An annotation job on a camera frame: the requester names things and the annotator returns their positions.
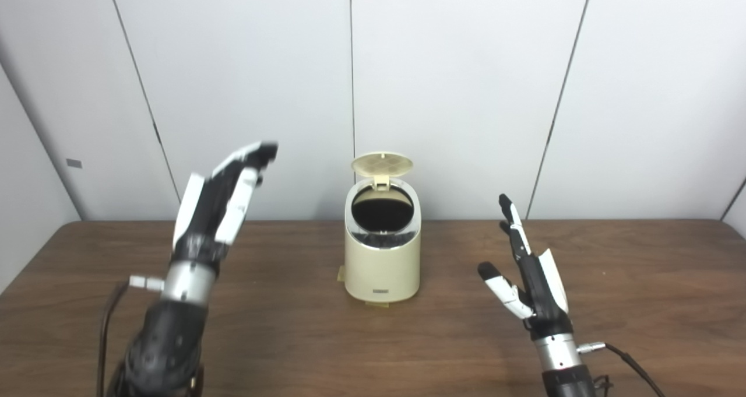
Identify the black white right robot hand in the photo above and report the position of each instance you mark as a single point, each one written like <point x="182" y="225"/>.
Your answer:
<point x="542" y="298"/>

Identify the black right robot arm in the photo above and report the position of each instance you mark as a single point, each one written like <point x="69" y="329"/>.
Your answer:
<point x="559" y="356"/>

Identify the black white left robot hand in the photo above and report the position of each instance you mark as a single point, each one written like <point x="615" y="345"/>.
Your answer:
<point x="204" y="216"/>

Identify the round cream bin lid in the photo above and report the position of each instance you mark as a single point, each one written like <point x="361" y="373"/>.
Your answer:
<point x="382" y="164"/>

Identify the yellowish tape piece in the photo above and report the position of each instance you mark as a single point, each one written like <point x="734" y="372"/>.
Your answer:
<point x="341" y="273"/>
<point x="377" y="304"/>

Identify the cream-colored plastic bin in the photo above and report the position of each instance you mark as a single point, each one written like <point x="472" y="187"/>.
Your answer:
<point x="382" y="269"/>

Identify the small grey wall label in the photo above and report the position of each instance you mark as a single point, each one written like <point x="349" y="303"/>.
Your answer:
<point x="74" y="163"/>

